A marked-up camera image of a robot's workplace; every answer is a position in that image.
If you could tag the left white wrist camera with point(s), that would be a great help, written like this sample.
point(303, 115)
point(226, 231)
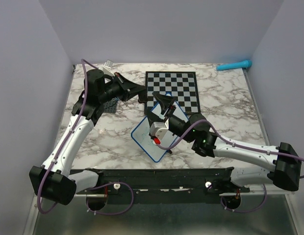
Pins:
point(107, 68)

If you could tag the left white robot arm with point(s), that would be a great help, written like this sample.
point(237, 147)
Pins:
point(53, 180)

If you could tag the blue marker pen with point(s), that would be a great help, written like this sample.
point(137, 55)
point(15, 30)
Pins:
point(238, 65)

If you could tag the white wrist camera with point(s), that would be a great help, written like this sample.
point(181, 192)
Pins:
point(158, 131)
point(107, 68)

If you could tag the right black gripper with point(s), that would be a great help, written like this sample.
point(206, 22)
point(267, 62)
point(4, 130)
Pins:
point(166, 102)

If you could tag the dark grey brick baseplate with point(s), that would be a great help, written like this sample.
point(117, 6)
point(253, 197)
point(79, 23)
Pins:
point(111, 106)

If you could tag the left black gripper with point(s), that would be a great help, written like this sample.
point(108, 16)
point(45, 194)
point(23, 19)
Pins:
point(129, 89)

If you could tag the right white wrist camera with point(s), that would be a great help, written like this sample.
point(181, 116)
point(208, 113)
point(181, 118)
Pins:
point(158, 131)

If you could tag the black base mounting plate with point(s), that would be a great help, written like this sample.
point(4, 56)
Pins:
point(165, 186)

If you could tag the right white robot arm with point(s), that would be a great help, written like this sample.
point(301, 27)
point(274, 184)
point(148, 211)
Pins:
point(279, 165)

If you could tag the black white chessboard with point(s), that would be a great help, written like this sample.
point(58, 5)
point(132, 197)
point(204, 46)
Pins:
point(180, 84)

